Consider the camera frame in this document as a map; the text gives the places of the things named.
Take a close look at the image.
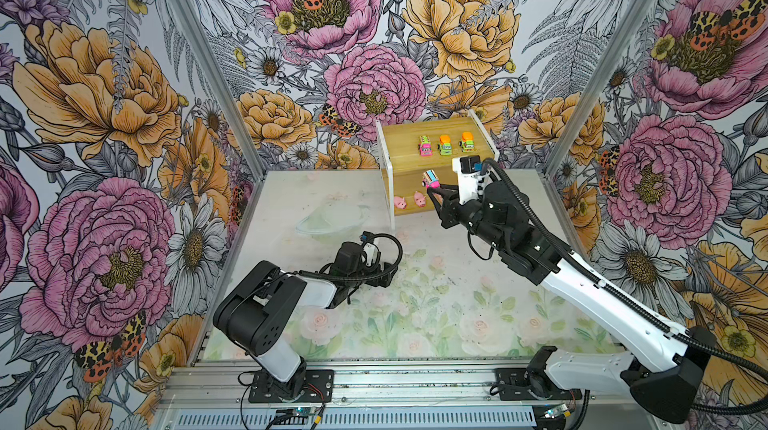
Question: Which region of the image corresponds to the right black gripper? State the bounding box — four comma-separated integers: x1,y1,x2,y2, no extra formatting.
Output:
427,184,510,251

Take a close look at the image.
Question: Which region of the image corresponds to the pink pig toy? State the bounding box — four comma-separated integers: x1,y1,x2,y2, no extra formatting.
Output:
413,191,426,207
393,195,407,209

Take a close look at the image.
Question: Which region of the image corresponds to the green orange mixer truck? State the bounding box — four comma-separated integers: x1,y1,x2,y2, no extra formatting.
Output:
460,131,475,153
438,134,453,156

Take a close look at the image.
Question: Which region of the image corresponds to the pink teal toy truck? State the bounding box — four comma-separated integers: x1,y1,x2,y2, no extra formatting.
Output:
422,169,440,188

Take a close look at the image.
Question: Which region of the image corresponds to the pink green toy truck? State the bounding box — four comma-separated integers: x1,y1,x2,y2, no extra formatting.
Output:
418,135,433,157

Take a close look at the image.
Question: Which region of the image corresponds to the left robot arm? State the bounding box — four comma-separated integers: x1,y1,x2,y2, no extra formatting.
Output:
213,231,404,403

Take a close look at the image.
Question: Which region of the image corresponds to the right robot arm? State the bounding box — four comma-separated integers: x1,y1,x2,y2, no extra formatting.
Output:
427,181,710,424

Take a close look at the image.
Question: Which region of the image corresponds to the two-tier bamboo white shelf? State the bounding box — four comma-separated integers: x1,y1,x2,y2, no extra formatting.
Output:
376,110,499,229

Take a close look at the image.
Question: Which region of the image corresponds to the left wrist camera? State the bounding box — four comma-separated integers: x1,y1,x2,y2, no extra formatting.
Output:
360,231,376,246

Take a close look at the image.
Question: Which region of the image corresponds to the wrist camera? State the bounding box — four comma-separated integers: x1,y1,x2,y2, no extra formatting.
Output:
452,155,484,205
360,231,376,246

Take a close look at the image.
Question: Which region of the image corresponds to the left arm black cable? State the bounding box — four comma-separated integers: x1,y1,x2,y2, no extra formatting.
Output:
293,232,404,287

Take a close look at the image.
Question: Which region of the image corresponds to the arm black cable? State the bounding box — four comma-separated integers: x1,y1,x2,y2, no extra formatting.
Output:
293,232,404,287
482,158,768,416

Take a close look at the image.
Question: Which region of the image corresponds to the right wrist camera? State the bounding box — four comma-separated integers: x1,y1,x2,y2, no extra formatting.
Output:
452,155,484,205

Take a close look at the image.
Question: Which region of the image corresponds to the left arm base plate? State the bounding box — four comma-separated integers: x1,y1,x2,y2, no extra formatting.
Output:
247,369,335,404

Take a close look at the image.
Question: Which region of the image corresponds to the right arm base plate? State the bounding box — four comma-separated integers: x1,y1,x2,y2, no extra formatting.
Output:
489,367,583,402

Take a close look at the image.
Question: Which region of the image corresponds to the aluminium front rail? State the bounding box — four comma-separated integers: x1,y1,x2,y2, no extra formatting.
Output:
161,360,670,410

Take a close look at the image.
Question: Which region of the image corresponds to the left aluminium corner post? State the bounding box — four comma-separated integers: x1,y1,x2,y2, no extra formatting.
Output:
140,0,266,180

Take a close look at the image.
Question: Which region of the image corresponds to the aluminium corner post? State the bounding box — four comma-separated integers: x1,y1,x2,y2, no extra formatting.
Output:
140,0,266,180
544,0,685,178

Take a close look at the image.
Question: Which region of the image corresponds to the right aluminium corner post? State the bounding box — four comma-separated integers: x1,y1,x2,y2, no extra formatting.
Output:
544,0,685,178

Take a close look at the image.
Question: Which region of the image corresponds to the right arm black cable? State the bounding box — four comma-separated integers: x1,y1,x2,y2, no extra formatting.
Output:
482,158,768,416

